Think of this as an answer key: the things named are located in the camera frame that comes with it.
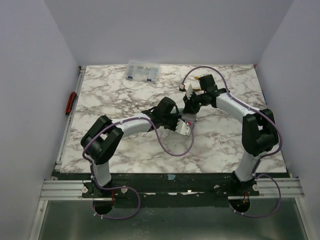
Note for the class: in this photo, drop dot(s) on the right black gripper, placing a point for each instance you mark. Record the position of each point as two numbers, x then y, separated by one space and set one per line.
189 104

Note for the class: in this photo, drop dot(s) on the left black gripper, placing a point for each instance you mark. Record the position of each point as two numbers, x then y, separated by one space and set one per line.
173 124

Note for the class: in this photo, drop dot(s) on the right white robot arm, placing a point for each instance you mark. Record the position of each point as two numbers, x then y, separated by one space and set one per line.
259 134

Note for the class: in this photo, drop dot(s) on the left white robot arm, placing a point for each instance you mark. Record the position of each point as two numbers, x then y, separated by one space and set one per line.
102 139

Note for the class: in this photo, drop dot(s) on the clear plastic organizer box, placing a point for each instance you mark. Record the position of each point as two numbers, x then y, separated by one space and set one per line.
140 71

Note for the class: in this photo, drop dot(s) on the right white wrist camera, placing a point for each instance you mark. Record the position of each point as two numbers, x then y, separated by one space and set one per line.
189 91

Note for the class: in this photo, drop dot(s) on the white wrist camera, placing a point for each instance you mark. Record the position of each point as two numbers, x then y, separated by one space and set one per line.
189 91
183 127

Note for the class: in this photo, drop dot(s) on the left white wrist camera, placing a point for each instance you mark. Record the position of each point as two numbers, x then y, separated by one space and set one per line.
183 127

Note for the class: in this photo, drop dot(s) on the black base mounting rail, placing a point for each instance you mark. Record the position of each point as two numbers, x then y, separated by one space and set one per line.
164 190

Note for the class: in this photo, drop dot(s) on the red black handled tool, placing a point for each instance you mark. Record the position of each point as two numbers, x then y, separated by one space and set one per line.
70 103

